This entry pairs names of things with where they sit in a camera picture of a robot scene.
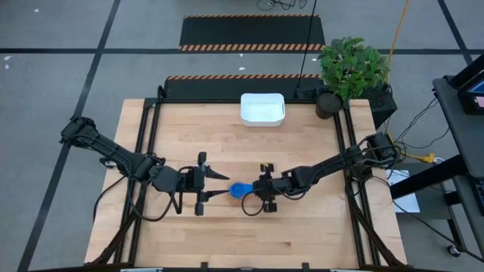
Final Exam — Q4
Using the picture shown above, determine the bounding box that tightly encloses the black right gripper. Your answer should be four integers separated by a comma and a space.
251, 162, 293, 213

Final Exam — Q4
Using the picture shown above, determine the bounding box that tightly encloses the black hanging cable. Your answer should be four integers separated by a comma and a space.
293, 0, 318, 99

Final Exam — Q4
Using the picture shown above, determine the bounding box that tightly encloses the yellow hanging cable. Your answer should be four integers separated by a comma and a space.
386, 0, 411, 82

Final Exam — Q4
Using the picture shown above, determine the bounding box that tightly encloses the black cable coil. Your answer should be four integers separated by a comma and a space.
256, 0, 308, 11

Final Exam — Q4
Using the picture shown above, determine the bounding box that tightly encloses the black hazard-striped floor mat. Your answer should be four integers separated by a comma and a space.
178, 14, 326, 53
163, 73, 326, 101

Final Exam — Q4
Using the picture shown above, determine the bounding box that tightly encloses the small blue measuring cup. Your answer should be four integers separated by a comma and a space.
228, 182, 255, 200

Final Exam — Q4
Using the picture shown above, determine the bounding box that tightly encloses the green leafy plant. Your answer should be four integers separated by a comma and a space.
317, 36, 391, 101

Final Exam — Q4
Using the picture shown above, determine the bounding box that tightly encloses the white paper sheet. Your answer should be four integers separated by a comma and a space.
385, 168, 421, 215

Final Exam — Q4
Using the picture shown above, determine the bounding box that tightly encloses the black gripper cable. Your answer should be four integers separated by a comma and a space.
240, 192, 266, 218
126, 165, 197, 223

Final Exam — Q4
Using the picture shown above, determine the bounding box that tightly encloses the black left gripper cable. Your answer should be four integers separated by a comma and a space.
126, 165, 197, 223

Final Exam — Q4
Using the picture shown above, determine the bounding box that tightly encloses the black laptop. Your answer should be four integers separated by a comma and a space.
449, 54, 484, 116

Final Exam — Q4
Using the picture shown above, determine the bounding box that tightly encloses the grey side table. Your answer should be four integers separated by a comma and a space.
389, 74, 484, 261

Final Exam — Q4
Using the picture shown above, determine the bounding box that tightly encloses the yellow power plug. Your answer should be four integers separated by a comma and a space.
399, 150, 436, 164

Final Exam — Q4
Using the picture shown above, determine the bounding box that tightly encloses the black aluminium table frame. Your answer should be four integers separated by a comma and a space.
85, 85, 408, 272

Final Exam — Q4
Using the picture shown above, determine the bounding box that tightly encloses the black plant pot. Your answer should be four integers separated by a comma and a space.
315, 91, 344, 120

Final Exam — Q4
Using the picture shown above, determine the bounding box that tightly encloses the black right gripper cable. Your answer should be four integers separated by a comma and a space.
240, 192, 266, 218

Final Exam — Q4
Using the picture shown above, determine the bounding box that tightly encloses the white plastic basket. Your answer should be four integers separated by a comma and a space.
240, 92, 286, 128

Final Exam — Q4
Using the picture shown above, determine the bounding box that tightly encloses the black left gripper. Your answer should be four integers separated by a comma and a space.
183, 151, 231, 217

